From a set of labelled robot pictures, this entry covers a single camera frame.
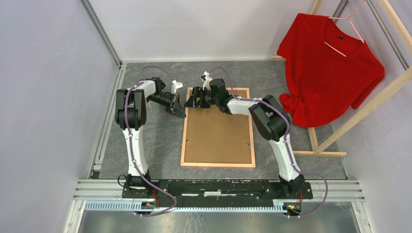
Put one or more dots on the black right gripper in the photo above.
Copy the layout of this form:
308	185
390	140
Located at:
192	102

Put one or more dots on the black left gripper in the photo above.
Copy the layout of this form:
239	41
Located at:
177	107

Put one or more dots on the brown backing board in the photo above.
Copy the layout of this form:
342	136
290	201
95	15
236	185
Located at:
217	138

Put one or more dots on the pink wooden picture frame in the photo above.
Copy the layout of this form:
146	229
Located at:
252	144

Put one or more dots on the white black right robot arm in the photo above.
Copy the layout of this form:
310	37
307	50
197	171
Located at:
270	119

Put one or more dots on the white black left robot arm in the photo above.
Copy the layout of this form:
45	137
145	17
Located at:
131	116

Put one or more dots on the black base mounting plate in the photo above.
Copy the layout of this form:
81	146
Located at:
216	193

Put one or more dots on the red t-shirt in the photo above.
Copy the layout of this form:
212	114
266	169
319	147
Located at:
325	77

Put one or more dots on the pink clothes hanger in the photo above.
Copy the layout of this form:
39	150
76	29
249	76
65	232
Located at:
345	37

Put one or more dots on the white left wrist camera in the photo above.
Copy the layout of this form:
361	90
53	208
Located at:
175	86

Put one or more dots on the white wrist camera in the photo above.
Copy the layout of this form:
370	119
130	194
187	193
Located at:
206	79
175	86

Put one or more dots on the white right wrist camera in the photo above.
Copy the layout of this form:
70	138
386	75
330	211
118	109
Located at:
206	79

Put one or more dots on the aluminium rail frame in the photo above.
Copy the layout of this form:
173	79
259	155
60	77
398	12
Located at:
98	206

